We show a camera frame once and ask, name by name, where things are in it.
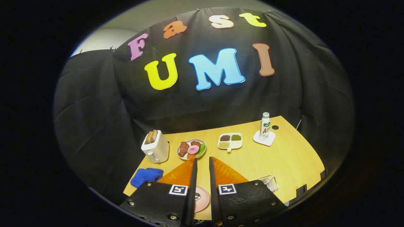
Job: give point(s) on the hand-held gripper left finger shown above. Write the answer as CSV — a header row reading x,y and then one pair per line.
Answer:
x,y
193,189

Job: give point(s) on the pink ham slice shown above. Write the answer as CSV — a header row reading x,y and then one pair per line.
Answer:
x,y
193,149

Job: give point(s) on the pink round plate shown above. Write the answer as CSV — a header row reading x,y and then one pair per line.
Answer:
x,y
202,203

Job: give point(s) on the white square coaster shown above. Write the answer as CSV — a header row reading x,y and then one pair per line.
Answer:
x,y
268,141

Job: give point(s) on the pile of dark beans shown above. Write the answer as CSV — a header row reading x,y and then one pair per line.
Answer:
x,y
225,137

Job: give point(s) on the blue towel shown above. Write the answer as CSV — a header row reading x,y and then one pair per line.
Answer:
x,y
145,176

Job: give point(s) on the pile of green beans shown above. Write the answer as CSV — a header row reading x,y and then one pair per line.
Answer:
x,y
236,137

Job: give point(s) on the toast bread slice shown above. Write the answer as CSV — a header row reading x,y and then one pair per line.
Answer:
x,y
148,137
154,135

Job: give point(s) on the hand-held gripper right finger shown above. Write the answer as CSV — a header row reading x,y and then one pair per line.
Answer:
x,y
213,189

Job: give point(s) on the white green drink bottle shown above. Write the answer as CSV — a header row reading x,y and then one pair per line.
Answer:
x,y
264,127

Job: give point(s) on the large brown meat piece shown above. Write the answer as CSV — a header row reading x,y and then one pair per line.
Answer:
x,y
183,148

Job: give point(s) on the large black table clamp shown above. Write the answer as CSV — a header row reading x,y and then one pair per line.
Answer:
x,y
301,190

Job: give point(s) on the white toaster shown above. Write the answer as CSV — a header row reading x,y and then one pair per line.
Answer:
x,y
154,149

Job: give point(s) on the white divided dish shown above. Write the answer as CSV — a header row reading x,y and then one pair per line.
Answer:
x,y
237,144

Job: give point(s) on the small black table clamp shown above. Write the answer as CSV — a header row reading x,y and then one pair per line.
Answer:
x,y
322,174

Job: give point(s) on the pile of yellow beans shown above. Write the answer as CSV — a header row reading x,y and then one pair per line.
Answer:
x,y
223,144

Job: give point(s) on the grey oval food plate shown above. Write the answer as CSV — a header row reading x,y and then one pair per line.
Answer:
x,y
181,157

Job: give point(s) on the green lettuce leaf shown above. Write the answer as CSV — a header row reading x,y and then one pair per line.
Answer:
x,y
202,148

